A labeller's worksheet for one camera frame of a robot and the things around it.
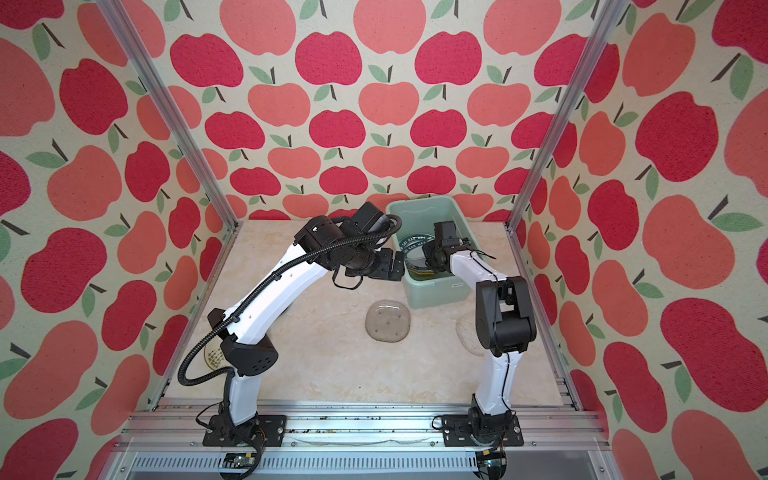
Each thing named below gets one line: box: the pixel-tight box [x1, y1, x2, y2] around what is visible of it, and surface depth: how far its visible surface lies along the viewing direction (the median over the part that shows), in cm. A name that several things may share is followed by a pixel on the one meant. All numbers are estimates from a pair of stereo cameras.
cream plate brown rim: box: [204, 336, 228, 371], surface depth 87 cm
